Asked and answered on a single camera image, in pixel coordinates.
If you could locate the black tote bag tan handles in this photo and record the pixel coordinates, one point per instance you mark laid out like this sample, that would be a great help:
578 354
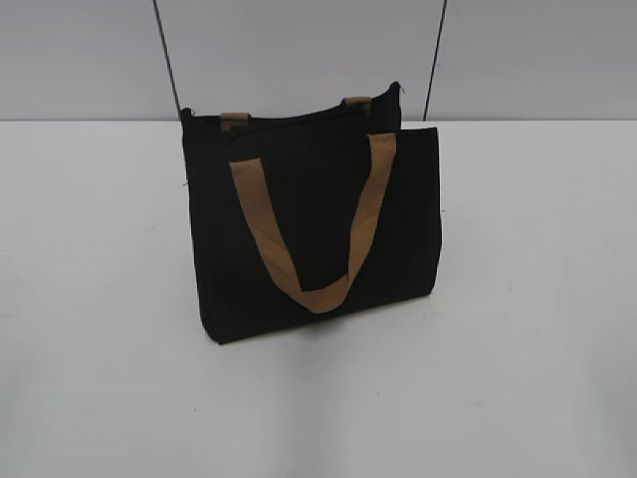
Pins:
302 219

